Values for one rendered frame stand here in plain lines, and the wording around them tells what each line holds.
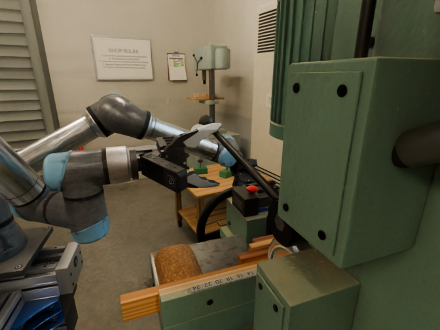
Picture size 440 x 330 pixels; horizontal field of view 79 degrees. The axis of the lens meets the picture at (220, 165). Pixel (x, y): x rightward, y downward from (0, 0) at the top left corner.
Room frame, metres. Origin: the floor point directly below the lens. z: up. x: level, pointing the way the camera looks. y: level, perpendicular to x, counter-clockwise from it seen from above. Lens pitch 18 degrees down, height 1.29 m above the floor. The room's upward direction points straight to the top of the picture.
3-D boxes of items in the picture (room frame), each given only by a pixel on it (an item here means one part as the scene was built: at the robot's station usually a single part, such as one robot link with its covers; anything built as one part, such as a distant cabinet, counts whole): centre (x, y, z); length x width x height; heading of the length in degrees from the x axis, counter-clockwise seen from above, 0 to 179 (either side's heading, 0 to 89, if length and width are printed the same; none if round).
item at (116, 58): (3.22, 1.08, 1.48); 0.64 x 0.02 x 0.46; 118
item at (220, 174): (2.03, 0.01, 0.32); 0.66 x 0.57 x 0.64; 118
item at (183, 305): (0.44, -0.19, 0.93); 0.60 x 0.02 x 0.06; 110
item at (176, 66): (3.50, 0.53, 1.42); 0.23 x 0.06 x 0.34; 118
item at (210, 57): (2.88, 0.08, 0.79); 0.62 x 0.48 x 1.58; 27
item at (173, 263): (0.47, 0.09, 0.92); 0.14 x 0.09 x 0.04; 20
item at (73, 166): (0.50, 0.28, 1.11); 0.11 x 0.08 x 0.09; 110
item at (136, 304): (0.45, -0.12, 0.92); 0.62 x 0.02 x 0.04; 110
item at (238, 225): (0.65, -0.11, 0.92); 0.15 x 0.13 x 0.09; 110
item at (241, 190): (0.65, -0.10, 0.99); 0.13 x 0.11 x 0.06; 110
